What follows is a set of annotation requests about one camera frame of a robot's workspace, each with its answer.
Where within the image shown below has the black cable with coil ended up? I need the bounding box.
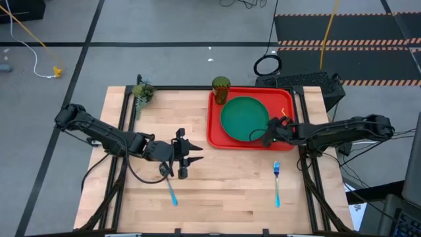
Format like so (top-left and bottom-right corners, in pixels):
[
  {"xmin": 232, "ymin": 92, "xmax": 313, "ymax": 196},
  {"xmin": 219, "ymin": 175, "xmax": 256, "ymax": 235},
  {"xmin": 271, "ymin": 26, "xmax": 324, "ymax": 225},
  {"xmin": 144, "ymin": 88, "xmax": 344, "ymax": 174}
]
[{"xmin": 253, "ymin": 0, "xmax": 283, "ymax": 77}]

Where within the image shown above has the green plastic plate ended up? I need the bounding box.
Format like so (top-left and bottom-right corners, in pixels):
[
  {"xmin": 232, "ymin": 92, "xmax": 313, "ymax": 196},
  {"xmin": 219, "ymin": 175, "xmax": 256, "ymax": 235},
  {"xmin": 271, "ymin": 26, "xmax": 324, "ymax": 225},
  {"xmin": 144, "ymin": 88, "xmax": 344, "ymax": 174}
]
[{"xmin": 220, "ymin": 95, "xmax": 271, "ymax": 143}]

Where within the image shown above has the black computer tower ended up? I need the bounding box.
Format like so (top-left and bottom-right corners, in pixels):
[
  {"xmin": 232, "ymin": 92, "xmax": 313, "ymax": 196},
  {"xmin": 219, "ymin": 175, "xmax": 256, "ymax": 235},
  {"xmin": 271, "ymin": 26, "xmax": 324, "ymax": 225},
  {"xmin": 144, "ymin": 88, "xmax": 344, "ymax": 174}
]
[{"xmin": 255, "ymin": 71, "xmax": 347, "ymax": 112}]

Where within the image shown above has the black power adapter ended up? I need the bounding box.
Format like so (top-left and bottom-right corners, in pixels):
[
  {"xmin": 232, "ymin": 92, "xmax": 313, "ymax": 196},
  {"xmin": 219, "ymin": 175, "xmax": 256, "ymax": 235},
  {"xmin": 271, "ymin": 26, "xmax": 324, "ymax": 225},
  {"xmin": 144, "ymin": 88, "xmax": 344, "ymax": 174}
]
[{"xmin": 337, "ymin": 142, "xmax": 353, "ymax": 157}]

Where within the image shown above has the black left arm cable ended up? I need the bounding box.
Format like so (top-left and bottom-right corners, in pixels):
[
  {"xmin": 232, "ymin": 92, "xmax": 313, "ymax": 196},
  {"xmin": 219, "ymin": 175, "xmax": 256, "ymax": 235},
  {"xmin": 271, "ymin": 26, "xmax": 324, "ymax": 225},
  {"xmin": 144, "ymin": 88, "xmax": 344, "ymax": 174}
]
[{"xmin": 126, "ymin": 141, "xmax": 174, "ymax": 184}]

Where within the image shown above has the blue-handled metal fork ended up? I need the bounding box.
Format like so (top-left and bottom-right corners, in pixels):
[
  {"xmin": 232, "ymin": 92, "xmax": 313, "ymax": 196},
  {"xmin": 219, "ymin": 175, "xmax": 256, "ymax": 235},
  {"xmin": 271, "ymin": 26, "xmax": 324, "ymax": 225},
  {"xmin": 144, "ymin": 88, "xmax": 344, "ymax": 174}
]
[{"xmin": 273, "ymin": 161, "xmax": 282, "ymax": 208}]

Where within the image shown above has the black orange-striped floor mat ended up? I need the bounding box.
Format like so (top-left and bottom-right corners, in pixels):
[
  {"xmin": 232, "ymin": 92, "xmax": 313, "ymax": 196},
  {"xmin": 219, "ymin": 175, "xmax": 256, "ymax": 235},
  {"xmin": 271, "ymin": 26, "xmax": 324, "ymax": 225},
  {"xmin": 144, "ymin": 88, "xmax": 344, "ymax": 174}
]
[{"xmin": 274, "ymin": 12, "xmax": 421, "ymax": 87}]

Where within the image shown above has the red plastic tray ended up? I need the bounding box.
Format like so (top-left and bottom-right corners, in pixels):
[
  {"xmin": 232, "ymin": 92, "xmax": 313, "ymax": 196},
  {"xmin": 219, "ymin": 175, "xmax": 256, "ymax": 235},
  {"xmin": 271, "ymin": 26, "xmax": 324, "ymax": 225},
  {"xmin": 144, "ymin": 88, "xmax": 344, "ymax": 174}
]
[{"xmin": 206, "ymin": 86, "xmax": 296, "ymax": 152}]

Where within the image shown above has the black side desk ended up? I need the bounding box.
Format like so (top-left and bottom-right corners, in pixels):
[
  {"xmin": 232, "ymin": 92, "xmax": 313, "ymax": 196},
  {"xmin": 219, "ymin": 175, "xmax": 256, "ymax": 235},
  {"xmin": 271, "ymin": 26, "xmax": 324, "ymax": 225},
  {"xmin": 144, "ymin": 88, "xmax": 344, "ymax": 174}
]
[{"xmin": 345, "ymin": 179, "xmax": 421, "ymax": 237}]

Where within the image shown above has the black computer monitor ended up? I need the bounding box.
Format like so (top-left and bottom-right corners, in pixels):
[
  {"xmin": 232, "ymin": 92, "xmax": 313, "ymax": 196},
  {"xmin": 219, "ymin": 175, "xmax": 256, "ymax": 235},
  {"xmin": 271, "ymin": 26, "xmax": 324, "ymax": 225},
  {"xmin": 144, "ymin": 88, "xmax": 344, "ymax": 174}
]
[{"xmin": 401, "ymin": 111, "xmax": 421, "ymax": 208}]

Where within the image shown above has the black aluminium table frame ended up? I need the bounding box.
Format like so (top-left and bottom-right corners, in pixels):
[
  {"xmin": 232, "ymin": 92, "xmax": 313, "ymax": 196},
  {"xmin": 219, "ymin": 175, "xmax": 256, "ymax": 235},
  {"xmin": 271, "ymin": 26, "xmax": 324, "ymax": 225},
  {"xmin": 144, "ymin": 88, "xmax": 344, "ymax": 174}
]
[{"xmin": 78, "ymin": 84, "xmax": 355, "ymax": 237}]

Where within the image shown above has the black floor box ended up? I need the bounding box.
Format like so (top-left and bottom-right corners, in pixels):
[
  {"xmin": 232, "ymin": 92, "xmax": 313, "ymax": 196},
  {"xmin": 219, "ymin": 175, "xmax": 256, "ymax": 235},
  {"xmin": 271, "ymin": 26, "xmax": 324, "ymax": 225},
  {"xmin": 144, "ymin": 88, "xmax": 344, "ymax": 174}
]
[{"xmin": 0, "ymin": 0, "xmax": 46, "ymax": 24}]

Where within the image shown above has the yellow cable with plug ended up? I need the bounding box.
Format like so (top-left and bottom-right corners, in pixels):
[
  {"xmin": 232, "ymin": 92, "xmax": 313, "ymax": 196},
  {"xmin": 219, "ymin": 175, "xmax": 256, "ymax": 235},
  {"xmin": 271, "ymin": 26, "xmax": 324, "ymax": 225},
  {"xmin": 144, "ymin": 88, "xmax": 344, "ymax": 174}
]
[{"xmin": 0, "ymin": 5, "xmax": 64, "ymax": 78}]

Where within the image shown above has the white floor cable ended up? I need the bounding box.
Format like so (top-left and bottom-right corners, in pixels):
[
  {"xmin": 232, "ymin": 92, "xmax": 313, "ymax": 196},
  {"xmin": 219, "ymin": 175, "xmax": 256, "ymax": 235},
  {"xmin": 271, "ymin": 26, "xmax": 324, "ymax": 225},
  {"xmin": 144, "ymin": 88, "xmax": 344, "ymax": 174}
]
[{"xmin": 5, "ymin": 0, "xmax": 57, "ymax": 79}]

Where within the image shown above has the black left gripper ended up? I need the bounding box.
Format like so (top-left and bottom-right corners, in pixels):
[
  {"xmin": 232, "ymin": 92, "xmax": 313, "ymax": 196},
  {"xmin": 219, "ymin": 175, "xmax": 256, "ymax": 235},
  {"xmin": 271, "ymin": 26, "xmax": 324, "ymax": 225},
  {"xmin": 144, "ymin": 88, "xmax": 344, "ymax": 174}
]
[{"xmin": 143, "ymin": 128, "xmax": 205, "ymax": 180}]

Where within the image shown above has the potted succulent plant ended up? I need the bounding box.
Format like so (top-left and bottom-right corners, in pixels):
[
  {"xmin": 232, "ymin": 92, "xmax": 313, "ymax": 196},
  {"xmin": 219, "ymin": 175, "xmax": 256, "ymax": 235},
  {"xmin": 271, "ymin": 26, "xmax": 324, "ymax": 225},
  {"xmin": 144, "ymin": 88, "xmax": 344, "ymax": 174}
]
[{"xmin": 131, "ymin": 74, "xmax": 156, "ymax": 121}]

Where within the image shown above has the white paper sheet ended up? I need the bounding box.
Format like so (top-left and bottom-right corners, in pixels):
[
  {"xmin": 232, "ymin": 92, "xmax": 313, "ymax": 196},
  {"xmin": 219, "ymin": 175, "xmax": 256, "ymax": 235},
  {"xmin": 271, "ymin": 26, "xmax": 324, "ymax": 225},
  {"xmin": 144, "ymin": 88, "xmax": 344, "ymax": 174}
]
[{"xmin": 343, "ymin": 182, "xmax": 368, "ymax": 231}]

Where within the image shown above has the green faceted plastic cup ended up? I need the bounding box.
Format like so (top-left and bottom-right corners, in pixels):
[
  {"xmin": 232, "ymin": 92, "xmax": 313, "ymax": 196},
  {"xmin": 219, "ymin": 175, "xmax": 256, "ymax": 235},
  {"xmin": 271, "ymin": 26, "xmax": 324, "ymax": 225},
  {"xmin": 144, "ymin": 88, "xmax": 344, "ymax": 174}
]
[{"xmin": 211, "ymin": 76, "xmax": 231, "ymax": 106}]

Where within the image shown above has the yellow hanging cable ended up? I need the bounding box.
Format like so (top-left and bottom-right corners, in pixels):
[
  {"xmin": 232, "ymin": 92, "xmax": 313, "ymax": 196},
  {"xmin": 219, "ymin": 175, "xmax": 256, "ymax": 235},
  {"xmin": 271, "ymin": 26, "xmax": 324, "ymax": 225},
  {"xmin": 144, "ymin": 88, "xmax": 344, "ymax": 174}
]
[{"xmin": 319, "ymin": 0, "xmax": 340, "ymax": 70}]

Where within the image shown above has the blue-handled metal spoon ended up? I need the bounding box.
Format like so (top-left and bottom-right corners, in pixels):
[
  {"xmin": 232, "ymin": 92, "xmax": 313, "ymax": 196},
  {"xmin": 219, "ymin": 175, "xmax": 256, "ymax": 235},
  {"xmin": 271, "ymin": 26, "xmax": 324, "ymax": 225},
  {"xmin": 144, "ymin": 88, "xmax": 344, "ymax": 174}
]
[{"xmin": 159, "ymin": 162, "xmax": 179, "ymax": 207}]

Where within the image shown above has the black keyboard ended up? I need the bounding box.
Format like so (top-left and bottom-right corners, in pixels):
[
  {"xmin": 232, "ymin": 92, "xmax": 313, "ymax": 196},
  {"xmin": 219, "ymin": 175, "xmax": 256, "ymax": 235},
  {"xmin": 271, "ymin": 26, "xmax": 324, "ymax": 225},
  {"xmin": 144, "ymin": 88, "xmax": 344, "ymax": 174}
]
[{"xmin": 393, "ymin": 210, "xmax": 421, "ymax": 237}]

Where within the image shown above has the black cable bundle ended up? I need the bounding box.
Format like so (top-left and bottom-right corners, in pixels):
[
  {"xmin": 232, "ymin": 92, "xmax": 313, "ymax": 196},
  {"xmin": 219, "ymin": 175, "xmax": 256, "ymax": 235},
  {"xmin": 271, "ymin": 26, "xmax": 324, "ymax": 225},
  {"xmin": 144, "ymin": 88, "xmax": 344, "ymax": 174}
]
[{"xmin": 218, "ymin": 0, "xmax": 268, "ymax": 10}]

